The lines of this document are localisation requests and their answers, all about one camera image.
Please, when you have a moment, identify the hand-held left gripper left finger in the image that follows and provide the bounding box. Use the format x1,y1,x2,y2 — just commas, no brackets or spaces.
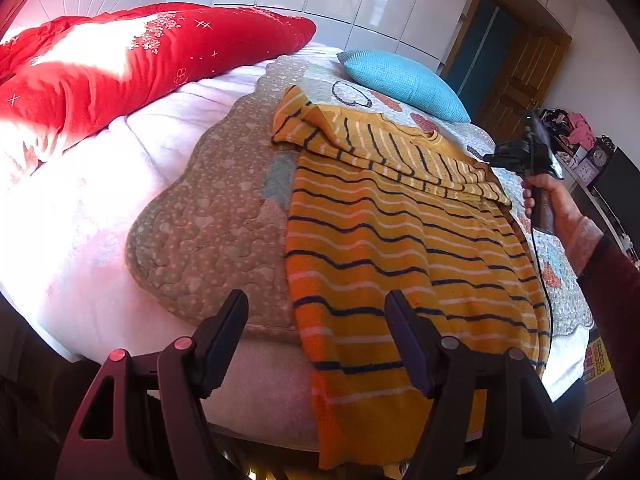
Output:
54,289,250,480

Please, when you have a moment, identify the person's right forearm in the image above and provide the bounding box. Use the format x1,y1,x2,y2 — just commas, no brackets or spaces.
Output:
559,215,640,426

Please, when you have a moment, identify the red patterned duvet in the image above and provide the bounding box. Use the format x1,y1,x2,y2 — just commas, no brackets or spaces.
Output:
0,2,318,161

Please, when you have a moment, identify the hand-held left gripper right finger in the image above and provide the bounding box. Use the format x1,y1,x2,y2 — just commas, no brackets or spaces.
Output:
384,289,583,480

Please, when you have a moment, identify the beige quilted heart-print mat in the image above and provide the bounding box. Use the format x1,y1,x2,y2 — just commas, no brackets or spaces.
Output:
125,54,596,341

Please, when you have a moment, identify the yellow printed box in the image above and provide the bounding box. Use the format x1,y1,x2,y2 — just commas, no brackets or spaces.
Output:
582,335,614,384

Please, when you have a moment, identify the person's right hand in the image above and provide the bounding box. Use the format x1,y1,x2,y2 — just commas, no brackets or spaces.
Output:
521,174,587,242

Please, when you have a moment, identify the brown wooden door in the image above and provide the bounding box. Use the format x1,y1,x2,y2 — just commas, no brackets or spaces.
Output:
475,0,573,131

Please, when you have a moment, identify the black television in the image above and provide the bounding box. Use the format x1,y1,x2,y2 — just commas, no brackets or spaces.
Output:
596,147,640,256

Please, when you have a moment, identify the yellow striped knit sweater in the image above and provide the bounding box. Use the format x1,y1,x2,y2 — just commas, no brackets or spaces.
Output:
270,85,551,471

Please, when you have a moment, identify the white shelf unit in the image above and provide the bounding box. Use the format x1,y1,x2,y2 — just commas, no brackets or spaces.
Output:
537,107,640,271

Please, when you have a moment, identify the dark teal door panel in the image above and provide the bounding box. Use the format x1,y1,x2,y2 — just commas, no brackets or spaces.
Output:
442,0,518,98

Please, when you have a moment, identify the black ornate clock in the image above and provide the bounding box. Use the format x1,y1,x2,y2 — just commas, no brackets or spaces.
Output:
592,135,616,170

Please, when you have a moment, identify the pink cloth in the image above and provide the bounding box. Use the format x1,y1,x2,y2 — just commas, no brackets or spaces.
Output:
564,112,597,147

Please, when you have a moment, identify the turquoise pillow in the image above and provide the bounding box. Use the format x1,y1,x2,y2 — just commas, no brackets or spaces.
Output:
337,50,472,124

